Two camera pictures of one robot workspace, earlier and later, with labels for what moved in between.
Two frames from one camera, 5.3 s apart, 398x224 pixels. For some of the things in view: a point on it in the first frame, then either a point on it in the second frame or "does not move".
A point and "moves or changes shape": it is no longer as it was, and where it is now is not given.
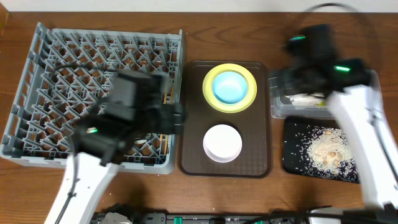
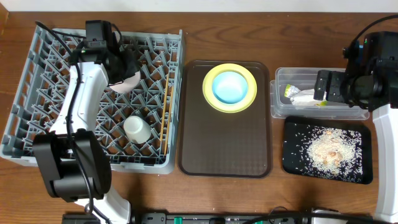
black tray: x=318 y=147 does not move
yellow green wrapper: x=322 y=104 moves or changes shape
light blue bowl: x=230 y=87 does not move
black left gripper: x=173 y=118 to x=125 y=72
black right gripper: x=283 y=75 to x=335 y=79
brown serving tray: x=253 y=124 does not move
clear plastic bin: x=303 y=105 does not move
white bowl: x=222 y=143 moves or changes shape
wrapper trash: x=305 y=99 does not move
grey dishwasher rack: x=68 y=74 does not move
